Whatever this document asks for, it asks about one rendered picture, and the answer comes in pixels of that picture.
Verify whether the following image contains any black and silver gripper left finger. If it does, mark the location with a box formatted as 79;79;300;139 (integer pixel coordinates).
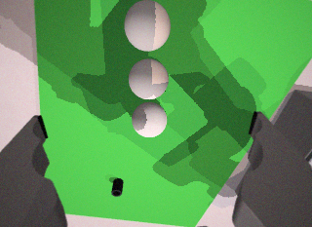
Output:
0;115;67;227

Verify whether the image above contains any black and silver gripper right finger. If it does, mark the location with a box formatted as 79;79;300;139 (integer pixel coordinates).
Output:
232;111;312;227

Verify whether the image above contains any grey shiny ball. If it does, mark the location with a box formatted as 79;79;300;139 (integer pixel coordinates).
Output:
124;0;171;52
129;58;169;99

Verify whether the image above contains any green flat mat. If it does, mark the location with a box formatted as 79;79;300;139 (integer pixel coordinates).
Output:
34;0;312;227

